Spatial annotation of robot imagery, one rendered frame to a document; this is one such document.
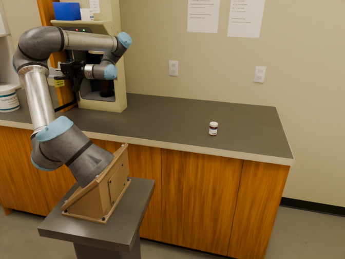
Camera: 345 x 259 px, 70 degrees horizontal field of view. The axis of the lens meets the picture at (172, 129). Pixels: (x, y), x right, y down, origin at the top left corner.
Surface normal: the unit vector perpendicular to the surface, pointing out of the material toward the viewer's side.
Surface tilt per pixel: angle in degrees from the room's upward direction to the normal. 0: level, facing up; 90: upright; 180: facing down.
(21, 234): 0
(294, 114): 90
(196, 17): 90
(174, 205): 90
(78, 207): 90
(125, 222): 0
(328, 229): 0
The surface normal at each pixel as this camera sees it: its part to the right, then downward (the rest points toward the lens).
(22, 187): -0.24, 0.44
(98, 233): 0.01, -0.89
